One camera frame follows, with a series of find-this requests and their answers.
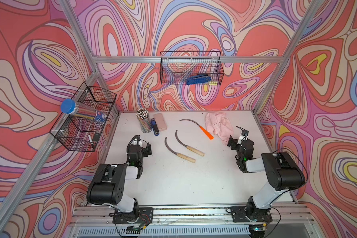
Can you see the pink eraser block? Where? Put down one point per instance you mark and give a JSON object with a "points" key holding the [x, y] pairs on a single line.
{"points": [[160, 122]]}

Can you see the back wire basket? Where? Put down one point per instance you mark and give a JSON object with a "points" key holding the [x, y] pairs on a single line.
{"points": [[177, 66]]}

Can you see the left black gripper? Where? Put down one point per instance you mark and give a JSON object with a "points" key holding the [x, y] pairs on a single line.
{"points": [[141, 147]]}

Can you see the orange handled sickle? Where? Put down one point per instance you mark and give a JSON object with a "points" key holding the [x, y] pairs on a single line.
{"points": [[208, 134]]}

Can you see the blue black stapler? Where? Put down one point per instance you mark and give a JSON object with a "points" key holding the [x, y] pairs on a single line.
{"points": [[155, 127]]}

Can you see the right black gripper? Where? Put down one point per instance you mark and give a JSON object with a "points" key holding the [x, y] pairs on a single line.
{"points": [[236, 144]]}

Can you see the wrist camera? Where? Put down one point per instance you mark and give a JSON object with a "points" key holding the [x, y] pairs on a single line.
{"points": [[139, 142], [244, 134]]}

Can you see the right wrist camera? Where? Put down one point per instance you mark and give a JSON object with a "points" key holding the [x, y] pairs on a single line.
{"points": [[244, 134]]}

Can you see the wooden handled sickle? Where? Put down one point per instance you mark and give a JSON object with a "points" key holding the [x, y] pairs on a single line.
{"points": [[192, 149], [179, 154]]}

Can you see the aluminium front rail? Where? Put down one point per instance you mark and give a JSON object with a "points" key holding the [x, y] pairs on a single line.
{"points": [[196, 221]]}

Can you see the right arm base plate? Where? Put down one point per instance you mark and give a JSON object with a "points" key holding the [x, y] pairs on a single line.
{"points": [[241, 214]]}

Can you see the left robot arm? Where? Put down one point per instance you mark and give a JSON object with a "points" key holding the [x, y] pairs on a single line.
{"points": [[108, 184]]}

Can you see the blue tool in basket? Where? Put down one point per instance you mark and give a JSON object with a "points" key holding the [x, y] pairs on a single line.
{"points": [[198, 79]]}

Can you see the left wire basket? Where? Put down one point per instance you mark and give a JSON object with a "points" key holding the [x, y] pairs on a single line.
{"points": [[80, 134]]}

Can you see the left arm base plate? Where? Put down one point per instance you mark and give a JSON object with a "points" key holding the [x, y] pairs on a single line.
{"points": [[134, 214]]}

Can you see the pencil cup on table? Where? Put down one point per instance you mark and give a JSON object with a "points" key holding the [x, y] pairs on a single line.
{"points": [[144, 120]]}

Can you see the wire basket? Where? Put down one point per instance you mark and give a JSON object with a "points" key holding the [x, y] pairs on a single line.
{"points": [[177, 66], [80, 134]]}

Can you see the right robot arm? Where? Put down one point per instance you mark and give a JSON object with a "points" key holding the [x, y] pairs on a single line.
{"points": [[282, 172]]}

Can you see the pink terry rag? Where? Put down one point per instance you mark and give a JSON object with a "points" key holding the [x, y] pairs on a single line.
{"points": [[218, 123]]}

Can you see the blue capped pencil tube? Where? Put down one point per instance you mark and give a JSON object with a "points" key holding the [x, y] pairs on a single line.
{"points": [[77, 109]]}

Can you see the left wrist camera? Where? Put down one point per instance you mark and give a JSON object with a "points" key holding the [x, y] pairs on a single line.
{"points": [[139, 142]]}

